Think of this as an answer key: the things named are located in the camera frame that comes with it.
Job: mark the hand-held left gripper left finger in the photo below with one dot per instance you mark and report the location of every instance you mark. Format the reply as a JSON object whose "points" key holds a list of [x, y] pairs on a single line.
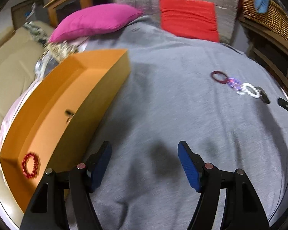
{"points": [[102, 164]]}

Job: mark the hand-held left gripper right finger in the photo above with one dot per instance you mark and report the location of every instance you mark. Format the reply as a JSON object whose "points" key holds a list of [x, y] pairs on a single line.
{"points": [[189, 169]]}

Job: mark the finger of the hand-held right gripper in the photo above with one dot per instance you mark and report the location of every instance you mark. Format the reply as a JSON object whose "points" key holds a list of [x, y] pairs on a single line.
{"points": [[286, 105]]}

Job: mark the orange cardboard box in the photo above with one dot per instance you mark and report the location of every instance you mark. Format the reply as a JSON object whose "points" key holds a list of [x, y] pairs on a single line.
{"points": [[62, 88]]}

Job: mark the small black jewelry piece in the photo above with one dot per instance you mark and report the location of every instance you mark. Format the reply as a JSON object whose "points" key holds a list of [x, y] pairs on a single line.
{"points": [[68, 115]]}

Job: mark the grey blanket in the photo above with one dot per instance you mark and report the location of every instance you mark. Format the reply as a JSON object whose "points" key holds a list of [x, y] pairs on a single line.
{"points": [[170, 100]]}

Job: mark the wicker basket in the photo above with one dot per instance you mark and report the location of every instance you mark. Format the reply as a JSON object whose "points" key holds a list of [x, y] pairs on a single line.
{"points": [[273, 16]]}

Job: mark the silvery plastic bag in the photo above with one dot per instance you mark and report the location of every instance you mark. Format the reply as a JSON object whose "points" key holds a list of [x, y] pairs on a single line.
{"points": [[44, 64]]}

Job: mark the leopard print cloth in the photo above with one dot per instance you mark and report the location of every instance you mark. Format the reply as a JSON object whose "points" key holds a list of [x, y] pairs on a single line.
{"points": [[61, 50]]}

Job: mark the red pillow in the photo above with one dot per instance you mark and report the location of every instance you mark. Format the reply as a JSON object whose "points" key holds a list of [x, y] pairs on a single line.
{"points": [[187, 16]]}

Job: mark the beige leather sofa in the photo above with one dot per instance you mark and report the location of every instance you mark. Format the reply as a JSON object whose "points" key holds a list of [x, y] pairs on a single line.
{"points": [[9, 60]]}

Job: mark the magenta pillow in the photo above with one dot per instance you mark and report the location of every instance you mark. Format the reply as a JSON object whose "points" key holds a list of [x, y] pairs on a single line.
{"points": [[93, 21]]}

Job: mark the black and white patterned cloth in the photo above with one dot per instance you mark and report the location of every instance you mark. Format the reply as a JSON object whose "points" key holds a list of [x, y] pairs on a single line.
{"points": [[36, 31]]}

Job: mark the brown door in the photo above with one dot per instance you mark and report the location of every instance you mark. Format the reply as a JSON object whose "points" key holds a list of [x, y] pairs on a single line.
{"points": [[21, 12]]}

